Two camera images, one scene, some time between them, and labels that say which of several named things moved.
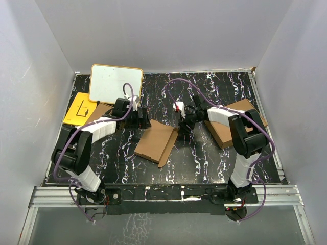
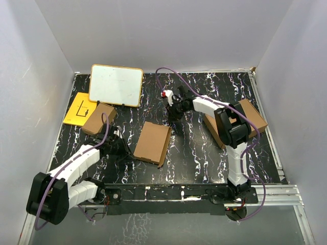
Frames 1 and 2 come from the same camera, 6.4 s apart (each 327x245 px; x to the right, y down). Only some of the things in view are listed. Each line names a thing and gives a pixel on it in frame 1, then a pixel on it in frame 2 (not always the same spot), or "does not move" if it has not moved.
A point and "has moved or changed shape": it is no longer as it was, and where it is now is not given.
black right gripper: x=183 y=123 to x=172 y=112
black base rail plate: x=170 y=199 does not move
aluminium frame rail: x=52 y=197 does not move
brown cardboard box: x=156 y=142 has moved or changed shape
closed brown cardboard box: x=222 y=133 does not move
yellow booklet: x=80 y=110 does not move
